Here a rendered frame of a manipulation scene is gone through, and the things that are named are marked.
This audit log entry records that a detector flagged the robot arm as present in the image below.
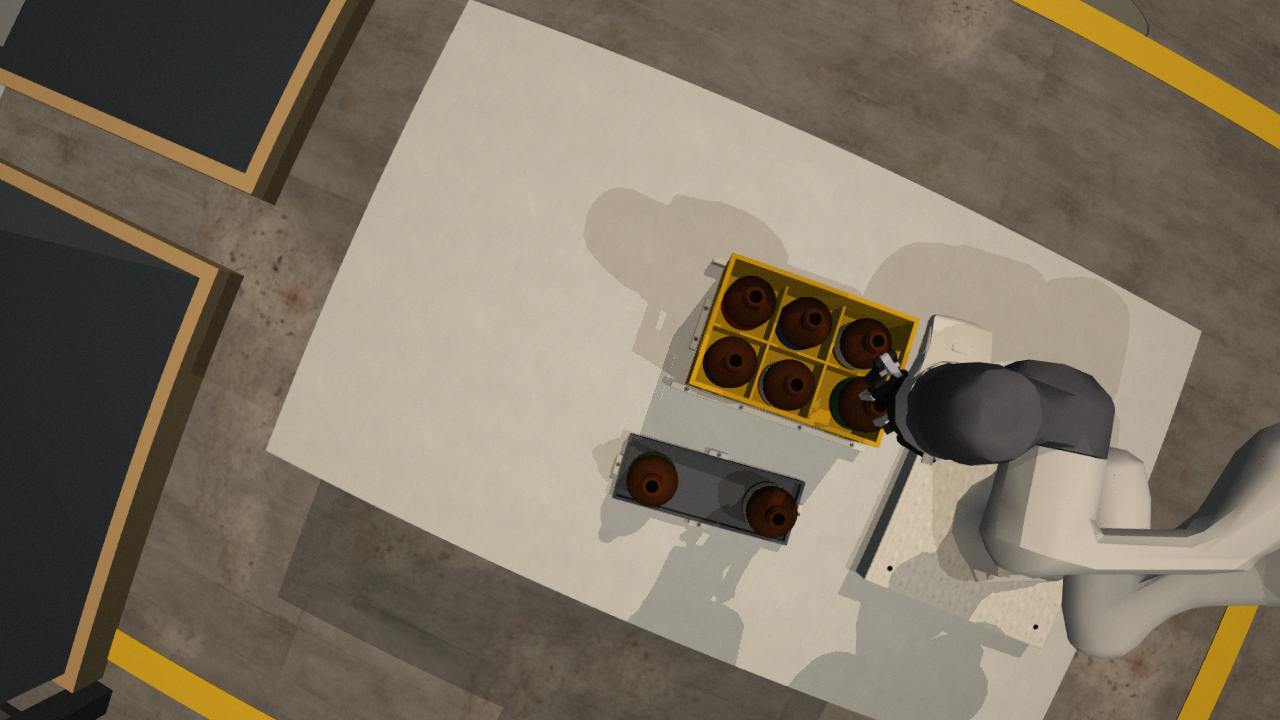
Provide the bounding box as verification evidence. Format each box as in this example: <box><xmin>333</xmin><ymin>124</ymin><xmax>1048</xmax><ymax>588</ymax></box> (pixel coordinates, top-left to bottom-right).
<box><xmin>895</xmin><ymin>314</ymin><xmax>1280</xmax><ymax>659</ymax></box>

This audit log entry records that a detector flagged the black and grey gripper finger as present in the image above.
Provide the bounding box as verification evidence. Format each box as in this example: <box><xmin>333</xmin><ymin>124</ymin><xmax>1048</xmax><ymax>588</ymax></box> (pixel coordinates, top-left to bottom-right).
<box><xmin>859</xmin><ymin>348</ymin><xmax>902</xmax><ymax>404</ymax></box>
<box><xmin>873</xmin><ymin>414</ymin><xmax>940</xmax><ymax>462</ymax></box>

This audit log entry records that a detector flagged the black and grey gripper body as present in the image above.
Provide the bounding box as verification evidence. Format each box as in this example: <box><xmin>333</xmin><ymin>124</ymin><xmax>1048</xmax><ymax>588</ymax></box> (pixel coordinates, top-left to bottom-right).
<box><xmin>887</xmin><ymin>369</ymin><xmax>908</xmax><ymax>439</ymax></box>

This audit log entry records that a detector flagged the brown bottle with green label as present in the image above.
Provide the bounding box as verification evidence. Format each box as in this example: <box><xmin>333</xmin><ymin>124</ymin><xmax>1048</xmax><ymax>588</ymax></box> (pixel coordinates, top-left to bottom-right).
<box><xmin>829</xmin><ymin>375</ymin><xmax>887</xmax><ymax>433</ymax></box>
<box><xmin>626</xmin><ymin>452</ymin><xmax>678</xmax><ymax>507</ymax></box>

